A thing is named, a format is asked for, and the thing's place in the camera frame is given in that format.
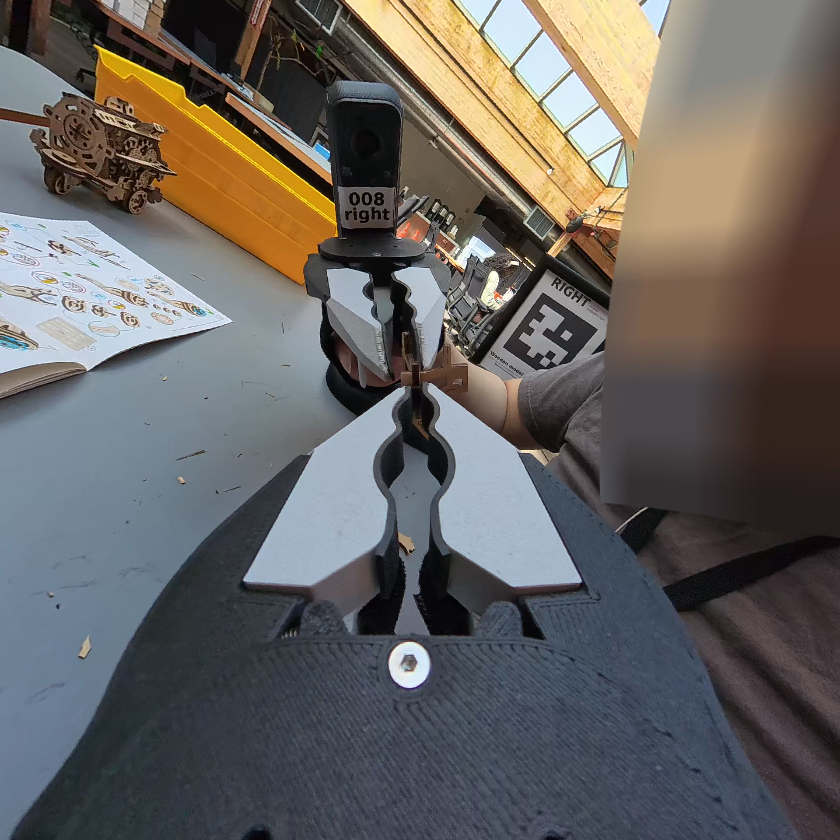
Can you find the person's right forearm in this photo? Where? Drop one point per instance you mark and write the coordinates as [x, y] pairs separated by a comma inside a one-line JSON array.
[[489, 407]]

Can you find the framed black-white marker sign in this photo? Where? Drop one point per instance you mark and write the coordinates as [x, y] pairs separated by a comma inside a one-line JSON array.
[[551, 328]]

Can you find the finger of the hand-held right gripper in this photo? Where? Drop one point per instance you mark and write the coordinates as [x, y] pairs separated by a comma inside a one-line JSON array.
[[430, 305], [354, 308]]

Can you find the bat-shaped wooden model part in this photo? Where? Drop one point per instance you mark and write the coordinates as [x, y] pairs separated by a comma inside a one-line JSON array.
[[405, 543]]

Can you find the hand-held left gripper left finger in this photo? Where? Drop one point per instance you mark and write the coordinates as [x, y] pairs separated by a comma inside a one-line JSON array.
[[321, 525]]

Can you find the person's right hand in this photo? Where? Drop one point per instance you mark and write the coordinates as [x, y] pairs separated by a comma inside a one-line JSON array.
[[379, 382]]

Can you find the background work table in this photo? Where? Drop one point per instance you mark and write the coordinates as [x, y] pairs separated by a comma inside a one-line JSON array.
[[289, 138]]

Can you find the assembled wooden model vehicle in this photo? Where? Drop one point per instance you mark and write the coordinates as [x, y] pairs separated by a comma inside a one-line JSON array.
[[98, 151]]

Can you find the instruction booklet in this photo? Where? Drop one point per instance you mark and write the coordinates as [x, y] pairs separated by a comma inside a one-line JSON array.
[[98, 295]]

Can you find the long wooden model part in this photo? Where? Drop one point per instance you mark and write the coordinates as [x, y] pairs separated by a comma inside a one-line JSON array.
[[449, 374]]

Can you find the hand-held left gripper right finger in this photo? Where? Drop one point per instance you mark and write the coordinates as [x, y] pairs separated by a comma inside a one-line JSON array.
[[505, 525]]

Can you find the yellow plastic bin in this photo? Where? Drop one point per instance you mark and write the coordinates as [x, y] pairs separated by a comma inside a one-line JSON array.
[[229, 197]]

